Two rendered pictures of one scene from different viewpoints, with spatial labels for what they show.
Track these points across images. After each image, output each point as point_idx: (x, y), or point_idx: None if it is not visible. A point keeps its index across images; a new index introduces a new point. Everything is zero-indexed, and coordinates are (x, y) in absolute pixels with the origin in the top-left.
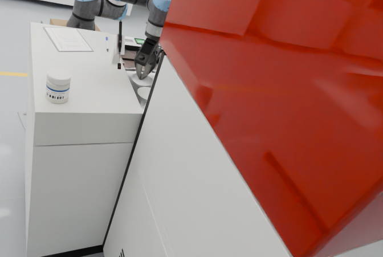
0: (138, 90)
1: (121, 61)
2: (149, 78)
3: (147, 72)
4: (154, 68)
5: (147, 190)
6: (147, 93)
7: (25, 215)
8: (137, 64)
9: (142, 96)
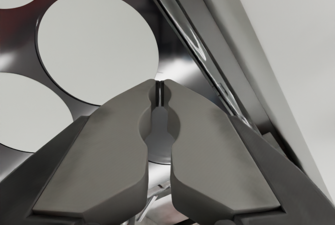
0: (151, 49)
1: (316, 152)
2: (148, 153)
3: (97, 123)
4: (164, 209)
5: None
6: (102, 52)
7: None
8: (239, 153)
9: (109, 6)
